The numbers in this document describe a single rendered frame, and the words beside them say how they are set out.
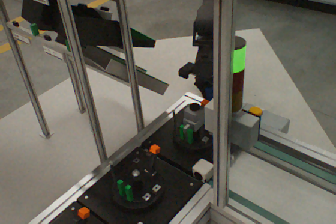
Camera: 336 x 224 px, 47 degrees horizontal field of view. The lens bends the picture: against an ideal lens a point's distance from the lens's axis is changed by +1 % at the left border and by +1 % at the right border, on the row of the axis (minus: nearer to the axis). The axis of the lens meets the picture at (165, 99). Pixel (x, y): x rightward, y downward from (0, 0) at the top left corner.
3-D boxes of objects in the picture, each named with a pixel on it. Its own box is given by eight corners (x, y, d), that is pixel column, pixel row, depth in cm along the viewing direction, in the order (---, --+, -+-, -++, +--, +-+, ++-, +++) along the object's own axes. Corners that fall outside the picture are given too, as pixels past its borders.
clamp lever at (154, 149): (150, 168, 104) (155, 143, 101) (156, 171, 103) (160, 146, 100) (141, 172, 101) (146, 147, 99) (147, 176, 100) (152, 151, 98)
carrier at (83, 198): (138, 151, 116) (132, 119, 109) (202, 188, 103) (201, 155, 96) (77, 203, 102) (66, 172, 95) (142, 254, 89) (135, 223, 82)
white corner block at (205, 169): (201, 167, 109) (201, 157, 107) (215, 174, 107) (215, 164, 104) (191, 177, 107) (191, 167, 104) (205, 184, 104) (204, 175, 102)
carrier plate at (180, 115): (188, 107, 131) (188, 102, 130) (250, 135, 118) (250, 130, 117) (141, 148, 117) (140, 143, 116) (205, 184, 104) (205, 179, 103)
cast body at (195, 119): (195, 115, 116) (194, 96, 112) (207, 120, 114) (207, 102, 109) (178, 130, 111) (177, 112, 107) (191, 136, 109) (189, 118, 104)
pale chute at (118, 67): (140, 80, 139) (146, 69, 139) (163, 95, 131) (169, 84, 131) (82, 54, 118) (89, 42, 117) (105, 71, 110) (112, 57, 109)
